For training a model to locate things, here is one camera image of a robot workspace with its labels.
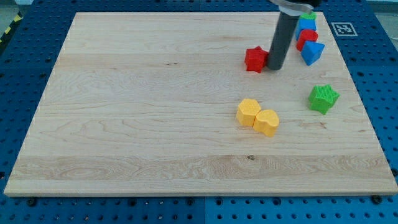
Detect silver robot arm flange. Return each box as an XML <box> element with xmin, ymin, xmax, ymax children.
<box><xmin>269</xmin><ymin>0</ymin><xmax>322</xmax><ymax>16</ymax></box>

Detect red circle block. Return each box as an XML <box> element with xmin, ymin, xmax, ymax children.
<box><xmin>296</xmin><ymin>29</ymin><xmax>318</xmax><ymax>51</ymax></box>

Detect green circle block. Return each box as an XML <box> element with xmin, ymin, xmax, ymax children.
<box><xmin>300</xmin><ymin>12</ymin><xmax>317</xmax><ymax>20</ymax></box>

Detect yellow hexagon block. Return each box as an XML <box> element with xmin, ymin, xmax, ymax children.
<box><xmin>236</xmin><ymin>98</ymin><xmax>261</xmax><ymax>126</ymax></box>

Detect light wooden board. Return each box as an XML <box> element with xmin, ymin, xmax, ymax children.
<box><xmin>4</xmin><ymin>12</ymin><xmax>397</xmax><ymax>197</ymax></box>

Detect yellow heart block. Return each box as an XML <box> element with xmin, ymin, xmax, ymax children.
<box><xmin>253</xmin><ymin>110</ymin><xmax>279</xmax><ymax>137</ymax></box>

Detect red star block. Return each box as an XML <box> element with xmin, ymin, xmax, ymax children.
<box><xmin>244</xmin><ymin>46</ymin><xmax>269</xmax><ymax>73</ymax></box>

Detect green star block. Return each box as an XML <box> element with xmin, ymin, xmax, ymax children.
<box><xmin>308</xmin><ymin>84</ymin><xmax>340</xmax><ymax>115</ymax></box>

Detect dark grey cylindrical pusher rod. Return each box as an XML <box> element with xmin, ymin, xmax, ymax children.
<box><xmin>267</xmin><ymin>12</ymin><xmax>300</xmax><ymax>70</ymax></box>

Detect blue triangle block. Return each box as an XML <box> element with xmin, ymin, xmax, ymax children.
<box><xmin>301</xmin><ymin>41</ymin><xmax>325</xmax><ymax>66</ymax></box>

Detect blue square block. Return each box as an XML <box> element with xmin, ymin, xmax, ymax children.
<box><xmin>295</xmin><ymin>19</ymin><xmax>317</xmax><ymax>40</ymax></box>

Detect white fiducial marker tag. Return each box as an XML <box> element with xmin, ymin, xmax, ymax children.
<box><xmin>331</xmin><ymin>22</ymin><xmax>358</xmax><ymax>37</ymax></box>

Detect yellow black hazard tape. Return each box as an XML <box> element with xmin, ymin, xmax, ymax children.
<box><xmin>1</xmin><ymin>12</ymin><xmax>23</xmax><ymax>45</ymax></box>

